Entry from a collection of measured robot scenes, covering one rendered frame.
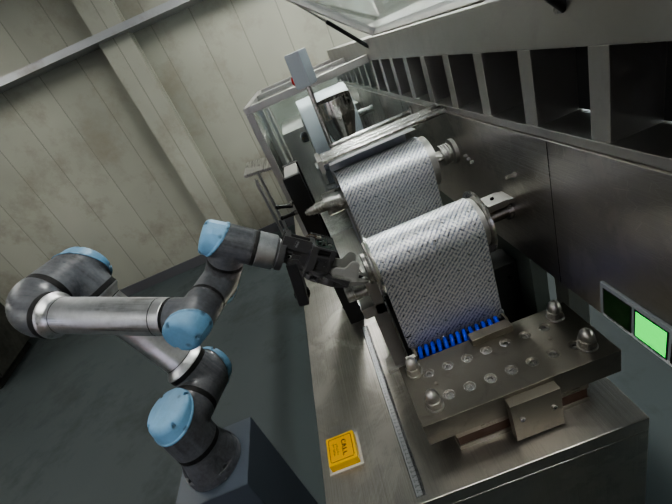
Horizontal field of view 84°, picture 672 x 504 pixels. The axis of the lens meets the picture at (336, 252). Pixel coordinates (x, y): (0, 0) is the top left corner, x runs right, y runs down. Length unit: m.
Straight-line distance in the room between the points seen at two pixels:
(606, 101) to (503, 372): 0.52
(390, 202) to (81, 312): 0.72
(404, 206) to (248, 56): 3.58
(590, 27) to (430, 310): 0.57
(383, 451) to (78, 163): 4.49
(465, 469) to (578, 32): 0.77
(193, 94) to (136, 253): 2.02
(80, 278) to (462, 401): 0.87
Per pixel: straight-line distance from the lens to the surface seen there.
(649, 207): 0.60
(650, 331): 0.71
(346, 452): 0.96
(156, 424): 1.04
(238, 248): 0.75
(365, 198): 0.96
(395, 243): 0.79
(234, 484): 1.11
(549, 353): 0.89
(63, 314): 0.90
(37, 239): 5.48
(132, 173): 4.78
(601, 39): 0.58
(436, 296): 0.86
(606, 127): 0.61
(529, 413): 0.86
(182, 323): 0.71
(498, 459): 0.91
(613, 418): 0.96
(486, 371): 0.86
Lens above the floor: 1.70
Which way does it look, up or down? 28 degrees down
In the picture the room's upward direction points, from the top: 24 degrees counter-clockwise
